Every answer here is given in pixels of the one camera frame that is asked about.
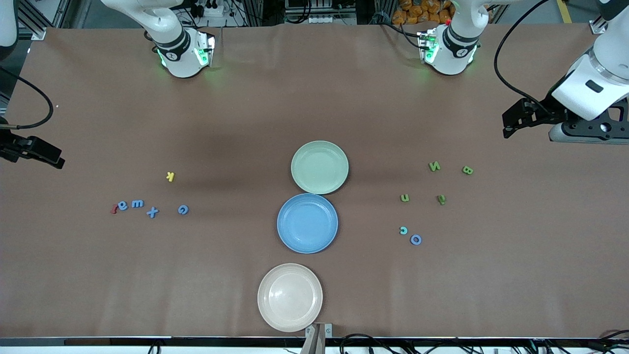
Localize metal clamp bracket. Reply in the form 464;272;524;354
305;323;333;354

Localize silver equipment rack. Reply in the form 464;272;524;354
285;0;357;25

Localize blue plastic plate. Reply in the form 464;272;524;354
277;193;339;254

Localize bag of orange objects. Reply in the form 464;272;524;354
392;0;455;25

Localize green plastic plate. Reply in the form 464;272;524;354
290;141;349;195

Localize brown table cover sheet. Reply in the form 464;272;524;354
0;22;629;340

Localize beige plastic plate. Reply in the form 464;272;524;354
257;263;323;333

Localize white power strip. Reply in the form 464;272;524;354
194;0;224;18

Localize black cable bundle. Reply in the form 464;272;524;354
339;333;629;354

